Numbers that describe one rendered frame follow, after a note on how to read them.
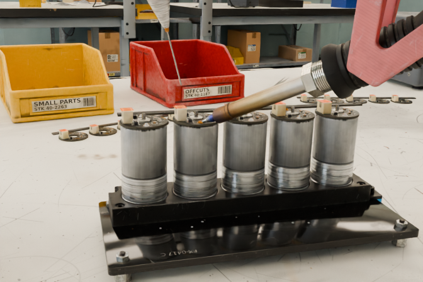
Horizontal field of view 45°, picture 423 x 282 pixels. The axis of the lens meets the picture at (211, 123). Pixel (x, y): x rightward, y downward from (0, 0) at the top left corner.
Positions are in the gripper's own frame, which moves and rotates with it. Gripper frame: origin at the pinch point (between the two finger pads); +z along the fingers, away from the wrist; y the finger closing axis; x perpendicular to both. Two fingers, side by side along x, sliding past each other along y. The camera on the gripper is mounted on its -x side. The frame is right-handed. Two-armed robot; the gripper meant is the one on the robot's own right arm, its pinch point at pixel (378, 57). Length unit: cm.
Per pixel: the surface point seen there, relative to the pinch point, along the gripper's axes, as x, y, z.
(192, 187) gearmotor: -4.2, 0.6, 10.7
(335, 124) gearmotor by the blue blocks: -0.5, -5.3, 5.5
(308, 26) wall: -140, -532, 125
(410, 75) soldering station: -1, -50, 10
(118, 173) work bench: -11.1, -4.3, 17.5
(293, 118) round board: -2.4, -3.6, 6.0
